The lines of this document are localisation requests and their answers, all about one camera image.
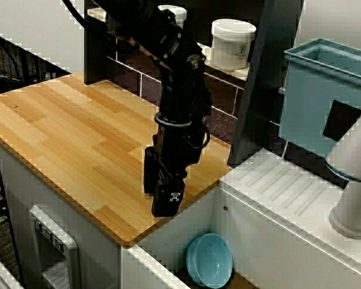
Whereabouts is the black wire rack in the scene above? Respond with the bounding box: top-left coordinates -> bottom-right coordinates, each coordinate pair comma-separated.
0,29 -> 70,95

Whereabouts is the white toy sink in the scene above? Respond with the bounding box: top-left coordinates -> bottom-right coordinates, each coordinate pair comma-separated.
120,147 -> 361,289

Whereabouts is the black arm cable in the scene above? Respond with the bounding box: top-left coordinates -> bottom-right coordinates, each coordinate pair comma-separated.
61,0 -> 133,42

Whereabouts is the teal plastic box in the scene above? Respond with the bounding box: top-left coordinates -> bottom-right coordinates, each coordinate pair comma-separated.
278,37 -> 361,182

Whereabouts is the aluminium frame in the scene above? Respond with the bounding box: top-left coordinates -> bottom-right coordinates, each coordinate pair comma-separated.
0,246 -> 25,289

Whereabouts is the light blue bowl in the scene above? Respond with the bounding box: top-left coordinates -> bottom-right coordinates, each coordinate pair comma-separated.
185,232 -> 234,288

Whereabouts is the dark tiled backsplash shelf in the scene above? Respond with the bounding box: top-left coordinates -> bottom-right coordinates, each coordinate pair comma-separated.
84,0 -> 305,166

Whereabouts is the white plastic jar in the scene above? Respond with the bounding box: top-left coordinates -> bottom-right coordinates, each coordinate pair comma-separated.
157,4 -> 188,30
211,18 -> 258,71

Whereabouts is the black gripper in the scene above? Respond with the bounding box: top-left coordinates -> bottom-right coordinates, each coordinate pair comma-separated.
143,119 -> 212,218

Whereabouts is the white toy kitchen cabinet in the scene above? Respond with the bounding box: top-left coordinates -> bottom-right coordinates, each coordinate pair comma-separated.
0,134 -> 122,289

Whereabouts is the grey dishwasher door panel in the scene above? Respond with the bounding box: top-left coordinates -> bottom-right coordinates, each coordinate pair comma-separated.
29,204 -> 81,289

